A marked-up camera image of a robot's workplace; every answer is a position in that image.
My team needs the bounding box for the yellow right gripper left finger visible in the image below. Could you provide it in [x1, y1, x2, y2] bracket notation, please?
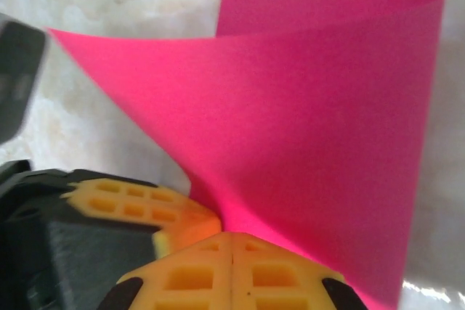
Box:
[94, 232, 233, 310]

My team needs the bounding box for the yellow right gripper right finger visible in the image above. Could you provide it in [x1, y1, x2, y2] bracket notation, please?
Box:
[231, 232, 368, 310]

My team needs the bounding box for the pink square paper sheet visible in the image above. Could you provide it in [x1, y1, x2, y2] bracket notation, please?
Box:
[46, 0, 446, 310]

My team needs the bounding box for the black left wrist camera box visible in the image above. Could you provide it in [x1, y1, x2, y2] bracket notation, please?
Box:
[0, 21, 48, 144]

